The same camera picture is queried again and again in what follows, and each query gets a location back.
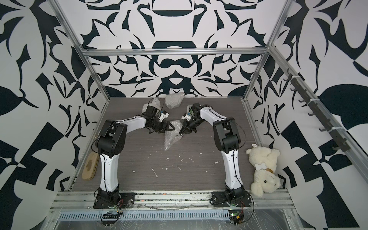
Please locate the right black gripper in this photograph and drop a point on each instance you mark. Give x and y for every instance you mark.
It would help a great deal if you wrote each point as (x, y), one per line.
(187, 129)

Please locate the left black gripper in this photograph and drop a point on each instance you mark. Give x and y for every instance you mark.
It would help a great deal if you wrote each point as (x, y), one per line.
(167, 127)

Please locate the bubble wrap sheet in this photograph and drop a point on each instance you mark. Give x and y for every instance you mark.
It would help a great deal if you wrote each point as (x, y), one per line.
(155, 102)
(174, 100)
(171, 137)

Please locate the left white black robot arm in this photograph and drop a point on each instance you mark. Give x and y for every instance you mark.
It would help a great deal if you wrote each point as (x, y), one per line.
(110, 144)

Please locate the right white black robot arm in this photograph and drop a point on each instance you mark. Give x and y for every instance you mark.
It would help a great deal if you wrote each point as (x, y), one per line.
(227, 140)

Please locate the white teddy bear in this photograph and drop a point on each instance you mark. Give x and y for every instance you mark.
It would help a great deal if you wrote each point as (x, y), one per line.
(264, 160)

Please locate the wooden oval brush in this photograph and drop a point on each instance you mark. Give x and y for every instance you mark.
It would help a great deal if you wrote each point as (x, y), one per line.
(90, 166)

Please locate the right electronics board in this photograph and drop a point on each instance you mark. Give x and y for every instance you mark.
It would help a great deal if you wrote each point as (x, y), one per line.
(236, 217)

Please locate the electronics board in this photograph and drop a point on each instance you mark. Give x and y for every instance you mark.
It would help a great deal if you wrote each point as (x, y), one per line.
(236, 217)
(110, 218)

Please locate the left electronics board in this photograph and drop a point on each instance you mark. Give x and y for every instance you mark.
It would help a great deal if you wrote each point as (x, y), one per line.
(110, 218)

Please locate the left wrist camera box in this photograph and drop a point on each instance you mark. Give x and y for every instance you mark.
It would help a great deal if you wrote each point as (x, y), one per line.
(155, 113)

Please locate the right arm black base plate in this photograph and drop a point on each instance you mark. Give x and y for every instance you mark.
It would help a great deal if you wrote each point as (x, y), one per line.
(230, 198)

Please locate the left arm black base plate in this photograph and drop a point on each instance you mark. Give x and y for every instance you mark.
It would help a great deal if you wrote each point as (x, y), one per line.
(106, 200)

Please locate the white slotted cable duct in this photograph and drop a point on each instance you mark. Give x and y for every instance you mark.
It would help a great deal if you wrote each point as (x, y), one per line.
(149, 215)

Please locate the aluminium frame rail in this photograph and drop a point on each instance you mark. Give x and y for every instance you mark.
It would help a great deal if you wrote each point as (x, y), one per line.
(172, 51)

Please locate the grey wall hook rail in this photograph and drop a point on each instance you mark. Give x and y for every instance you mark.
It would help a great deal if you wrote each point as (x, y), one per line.
(319, 111)

